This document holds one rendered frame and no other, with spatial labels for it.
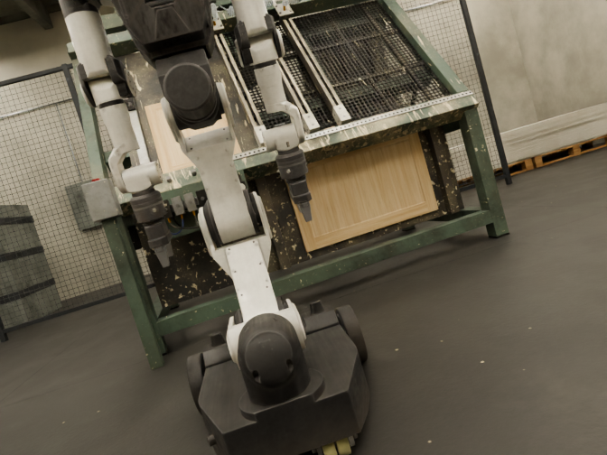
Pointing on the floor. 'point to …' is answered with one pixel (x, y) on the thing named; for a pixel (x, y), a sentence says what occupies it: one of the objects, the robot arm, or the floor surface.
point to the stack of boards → (542, 142)
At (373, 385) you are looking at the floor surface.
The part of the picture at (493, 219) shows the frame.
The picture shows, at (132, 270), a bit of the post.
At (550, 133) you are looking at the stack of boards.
